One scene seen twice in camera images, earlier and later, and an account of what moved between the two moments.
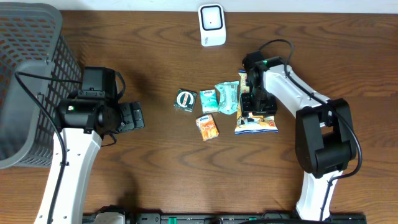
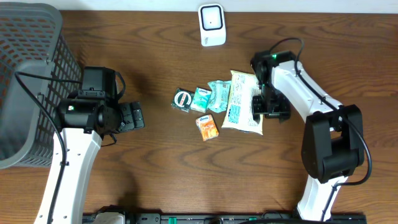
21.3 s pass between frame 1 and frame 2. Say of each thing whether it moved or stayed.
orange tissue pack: stayed
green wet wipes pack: moved
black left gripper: stayed
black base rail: stayed
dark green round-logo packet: stayed
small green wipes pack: moved
